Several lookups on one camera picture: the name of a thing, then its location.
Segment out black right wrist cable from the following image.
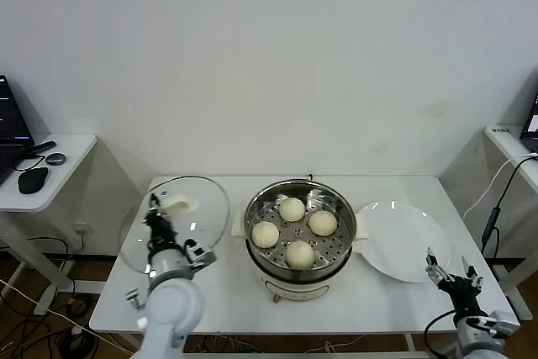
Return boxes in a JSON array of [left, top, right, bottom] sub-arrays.
[[423, 311, 459, 359]]

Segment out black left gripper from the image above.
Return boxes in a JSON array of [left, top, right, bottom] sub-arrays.
[[143, 193, 181, 254]]

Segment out glass pot lid cream handle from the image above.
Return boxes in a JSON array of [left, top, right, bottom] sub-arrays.
[[119, 175, 231, 275]]

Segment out white work table frame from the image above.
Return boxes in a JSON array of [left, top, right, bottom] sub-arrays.
[[180, 331, 480, 359]]

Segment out cream electric cooker base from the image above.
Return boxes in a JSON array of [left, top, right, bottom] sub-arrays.
[[235, 232, 367, 305]]

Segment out white floor cable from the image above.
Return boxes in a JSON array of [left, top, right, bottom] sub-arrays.
[[0, 277, 123, 350]]

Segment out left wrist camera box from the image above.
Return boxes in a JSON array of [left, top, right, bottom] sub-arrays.
[[183, 240, 219, 271]]

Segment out white hanging cable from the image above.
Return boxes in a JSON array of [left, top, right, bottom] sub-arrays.
[[463, 152, 538, 220]]

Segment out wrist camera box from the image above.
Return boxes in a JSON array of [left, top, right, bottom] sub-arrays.
[[483, 310, 521, 338], [183, 240, 219, 271]]

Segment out black stick device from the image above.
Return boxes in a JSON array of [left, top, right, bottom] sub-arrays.
[[31, 140, 58, 155]]

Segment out white steamed baozi bun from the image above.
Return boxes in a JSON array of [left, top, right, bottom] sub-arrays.
[[309, 210, 339, 237], [278, 197, 306, 223], [285, 240, 315, 268], [251, 220, 281, 249]]

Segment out black computer mouse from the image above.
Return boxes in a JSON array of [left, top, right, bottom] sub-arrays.
[[17, 166, 50, 195]]

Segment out perforated steel steamer basket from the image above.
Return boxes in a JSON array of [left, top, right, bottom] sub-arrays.
[[229, 180, 371, 275]]

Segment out cables under work table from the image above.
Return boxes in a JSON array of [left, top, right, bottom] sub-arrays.
[[201, 333, 367, 354]]

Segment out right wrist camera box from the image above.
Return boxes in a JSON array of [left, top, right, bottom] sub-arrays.
[[483, 310, 521, 338]]

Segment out black cable with adapter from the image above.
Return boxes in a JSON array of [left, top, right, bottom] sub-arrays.
[[481, 156, 538, 259]]

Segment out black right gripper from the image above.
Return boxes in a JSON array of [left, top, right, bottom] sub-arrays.
[[424, 246, 485, 319]]

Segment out thin black desk cable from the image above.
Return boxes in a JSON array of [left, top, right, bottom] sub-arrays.
[[14, 152, 46, 173]]

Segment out open black laptop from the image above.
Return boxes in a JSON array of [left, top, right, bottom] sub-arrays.
[[520, 89, 538, 153], [0, 74, 35, 186]]

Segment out white round plate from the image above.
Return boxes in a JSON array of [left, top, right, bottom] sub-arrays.
[[356, 201, 455, 283]]

